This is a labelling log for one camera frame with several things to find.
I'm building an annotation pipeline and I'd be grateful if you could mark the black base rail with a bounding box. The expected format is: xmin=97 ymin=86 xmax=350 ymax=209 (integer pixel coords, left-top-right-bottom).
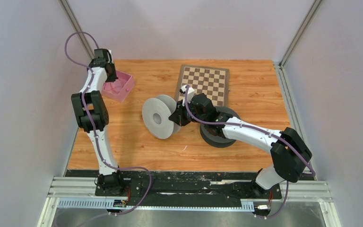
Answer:
xmin=65 ymin=170 xmax=282 ymax=209

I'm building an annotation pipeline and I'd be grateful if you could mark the pink plastic box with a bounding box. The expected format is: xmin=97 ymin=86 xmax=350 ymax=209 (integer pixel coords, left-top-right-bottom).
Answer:
xmin=101 ymin=70 xmax=135 ymax=103

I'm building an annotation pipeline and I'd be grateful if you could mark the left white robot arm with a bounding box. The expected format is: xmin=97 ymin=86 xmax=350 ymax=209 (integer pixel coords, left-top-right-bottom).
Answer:
xmin=71 ymin=48 xmax=126 ymax=196

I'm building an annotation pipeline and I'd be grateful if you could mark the wooden chessboard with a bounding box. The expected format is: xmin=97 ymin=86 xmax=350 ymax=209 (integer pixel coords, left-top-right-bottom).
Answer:
xmin=174 ymin=64 xmax=230 ymax=106

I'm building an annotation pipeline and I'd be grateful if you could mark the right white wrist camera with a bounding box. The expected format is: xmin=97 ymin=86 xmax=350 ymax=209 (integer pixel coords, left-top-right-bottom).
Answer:
xmin=179 ymin=84 xmax=195 ymax=98

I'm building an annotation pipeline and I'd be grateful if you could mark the white cable spool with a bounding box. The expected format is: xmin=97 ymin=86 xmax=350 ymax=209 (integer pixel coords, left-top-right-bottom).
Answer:
xmin=142 ymin=95 xmax=181 ymax=140

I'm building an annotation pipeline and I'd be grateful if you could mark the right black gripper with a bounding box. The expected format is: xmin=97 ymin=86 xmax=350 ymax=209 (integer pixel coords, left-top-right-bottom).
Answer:
xmin=170 ymin=98 xmax=207 ymax=127

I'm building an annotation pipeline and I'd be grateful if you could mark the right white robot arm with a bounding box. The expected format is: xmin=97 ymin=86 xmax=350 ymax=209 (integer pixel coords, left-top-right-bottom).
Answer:
xmin=169 ymin=94 xmax=312 ymax=198

